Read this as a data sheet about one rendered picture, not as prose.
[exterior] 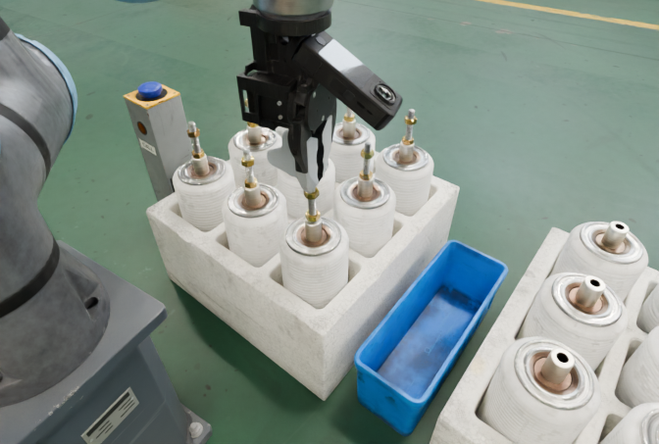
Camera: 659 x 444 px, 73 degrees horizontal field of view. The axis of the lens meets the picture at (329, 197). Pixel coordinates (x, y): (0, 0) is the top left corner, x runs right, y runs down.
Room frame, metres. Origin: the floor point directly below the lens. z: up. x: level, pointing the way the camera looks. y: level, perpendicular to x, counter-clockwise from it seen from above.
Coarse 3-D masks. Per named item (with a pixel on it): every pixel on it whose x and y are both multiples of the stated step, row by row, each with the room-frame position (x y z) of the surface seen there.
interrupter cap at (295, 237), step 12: (288, 228) 0.44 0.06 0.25; (300, 228) 0.44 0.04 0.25; (324, 228) 0.44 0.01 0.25; (336, 228) 0.44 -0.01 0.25; (288, 240) 0.42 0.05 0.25; (300, 240) 0.42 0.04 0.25; (324, 240) 0.42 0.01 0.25; (336, 240) 0.42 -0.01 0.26; (300, 252) 0.40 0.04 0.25; (312, 252) 0.40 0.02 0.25; (324, 252) 0.40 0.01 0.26
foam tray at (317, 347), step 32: (448, 192) 0.61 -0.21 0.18; (160, 224) 0.54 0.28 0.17; (224, 224) 0.53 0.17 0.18; (416, 224) 0.53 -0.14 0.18; (448, 224) 0.62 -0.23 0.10; (192, 256) 0.49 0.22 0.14; (224, 256) 0.46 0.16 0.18; (352, 256) 0.46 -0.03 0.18; (384, 256) 0.46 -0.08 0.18; (416, 256) 0.52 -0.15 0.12; (192, 288) 0.52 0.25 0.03; (224, 288) 0.45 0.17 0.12; (256, 288) 0.40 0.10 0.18; (352, 288) 0.40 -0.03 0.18; (384, 288) 0.44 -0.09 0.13; (224, 320) 0.47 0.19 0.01; (256, 320) 0.41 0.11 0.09; (288, 320) 0.36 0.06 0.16; (320, 320) 0.35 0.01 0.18; (352, 320) 0.37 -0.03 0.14; (288, 352) 0.37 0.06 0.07; (320, 352) 0.33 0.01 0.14; (352, 352) 0.38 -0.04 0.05; (320, 384) 0.33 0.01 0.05
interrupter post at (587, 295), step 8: (584, 280) 0.33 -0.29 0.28; (592, 280) 0.33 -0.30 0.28; (600, 280) 0.33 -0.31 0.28; (584, 288) 0.32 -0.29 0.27; (592, 288) 0.32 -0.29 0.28; (600, 288) 0.32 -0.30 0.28; (576, 296) 0.33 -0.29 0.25; (584, 296) 0.32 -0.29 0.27; (592, 296) 0.32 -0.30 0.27; (584, 304) 0.32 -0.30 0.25; (592, 304) 0.32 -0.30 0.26
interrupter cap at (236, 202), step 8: (264, 184) 0.54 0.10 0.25; (232, 192) 0.52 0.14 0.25; (240, 192) 0.52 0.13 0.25; (264, 192) 0.52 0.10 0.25; (272, 192) 0.52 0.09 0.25; (232, 200) 0.50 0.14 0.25; (240, 200) 0.51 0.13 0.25; (264, 200) 0.51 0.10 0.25; (272, 200) 0.50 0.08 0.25; (232, 208) 0.49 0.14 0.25; (240, 208) 0.49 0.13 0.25; (248, 208) 0.49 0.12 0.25; (256, 208) 0.49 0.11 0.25; (264, 208) 0.49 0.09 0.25; (272, 208) 0.48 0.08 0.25; (240, 216) 0.47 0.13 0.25; (248, 216) 0.47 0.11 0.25; (256, 216) 0.47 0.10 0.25
